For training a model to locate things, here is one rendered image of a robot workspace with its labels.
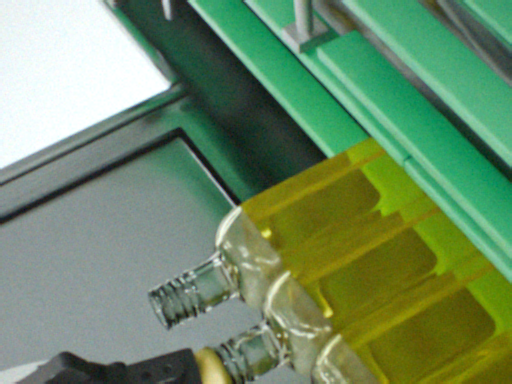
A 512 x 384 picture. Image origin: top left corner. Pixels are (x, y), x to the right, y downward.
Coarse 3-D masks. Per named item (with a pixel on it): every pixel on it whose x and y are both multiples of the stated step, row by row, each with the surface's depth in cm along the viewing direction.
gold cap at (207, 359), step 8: (200, 352) 80; (208, 352) 79; (200, 360) 79; (208, 360) 79; (216, 360) 79; (200, 368) 78; (208, 368) 79; (216, 368) 78; (224, 368) 79; (208, 376) 78; (216, 376) 78; (224, 376) 78
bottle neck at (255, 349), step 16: (240, 336) 80; (256, 336) 80; (272, 336) 80; (224, 352) 79; (240, 352) 79; (256, 352) 80; (272, 352) 80; (240, 368) 79; (256, 368) 80; (272, 368) 81
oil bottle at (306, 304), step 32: (384, 224) 83; (416, 224) 83; (448, 224) 82; (320, 256) 82; (352, 256) 81; (384, 256) 81; (416, 256) 81; (448, 256) 81; (288, 288) 80; (320, 288) 80; (352, 288) 80; (384, 288) 80; (416, 288) 81; (288, 320) 79; (320, 320) 79; (352, 320) 79; (288, 352) 80
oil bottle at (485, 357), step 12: (504, 336) 76; (480, 348) 76; (492, 348) 76; (504, 348) 76; (456, 360) 76; (468, 360) 75; (480, 360) 75; (492, 360) 75; (504, 360) 75; (444, 372) 75; (456, 372) 75; (468, 372) 75; (480, 372) 75; (492, 372) 75; (504, 372) 75
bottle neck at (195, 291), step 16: (192, 272) 83; (208, 272) 83; (224, 272) 83; (160, 288) 82; (176, 288) 82; (192, 288) 82; (208, 288) 83; (224, 288) 83; (160, 304) 82; (176, 304) 82; (192, 304) 82; (208, 304) 83; (160, 320) 84; (176, 320) 82
